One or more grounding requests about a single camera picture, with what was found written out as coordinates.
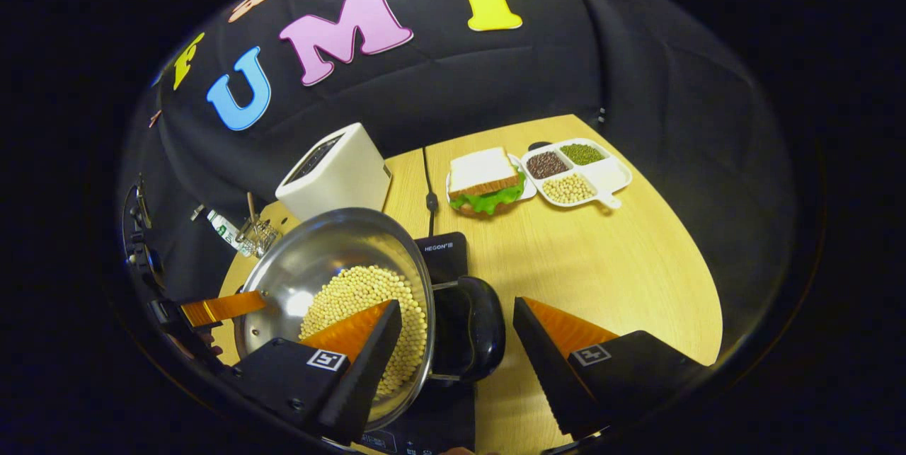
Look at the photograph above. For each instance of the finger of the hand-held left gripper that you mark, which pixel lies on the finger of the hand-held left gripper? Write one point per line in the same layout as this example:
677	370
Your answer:
219	308

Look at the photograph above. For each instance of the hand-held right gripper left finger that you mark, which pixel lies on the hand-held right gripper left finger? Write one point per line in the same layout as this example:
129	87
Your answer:
364	377

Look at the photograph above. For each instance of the black induction cooktop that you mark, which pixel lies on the black induction cooktop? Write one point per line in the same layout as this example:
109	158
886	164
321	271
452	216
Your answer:
442	257

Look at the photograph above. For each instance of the pile of soybeans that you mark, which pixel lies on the pile of soybeans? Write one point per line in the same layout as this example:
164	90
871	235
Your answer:
354	292

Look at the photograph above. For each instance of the black backdrop cloth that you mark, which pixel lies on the black backdrop cloth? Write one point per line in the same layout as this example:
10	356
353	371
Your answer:
637	73

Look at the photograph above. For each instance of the white sandwich plate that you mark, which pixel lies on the white sandwich plate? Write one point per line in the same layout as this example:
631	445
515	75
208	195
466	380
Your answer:
529	189

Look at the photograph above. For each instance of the white drink bottle green label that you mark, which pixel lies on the white drink bottle green label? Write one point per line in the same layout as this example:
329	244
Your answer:
226	230

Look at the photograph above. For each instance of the metal clip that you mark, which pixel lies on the metal clip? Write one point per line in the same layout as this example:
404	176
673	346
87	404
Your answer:
198	213

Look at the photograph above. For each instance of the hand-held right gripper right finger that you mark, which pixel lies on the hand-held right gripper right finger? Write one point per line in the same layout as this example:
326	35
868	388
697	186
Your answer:
548	370

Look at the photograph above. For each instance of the white divided dish of beans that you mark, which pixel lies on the white divided dish of beans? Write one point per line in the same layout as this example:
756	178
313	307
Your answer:
609	175

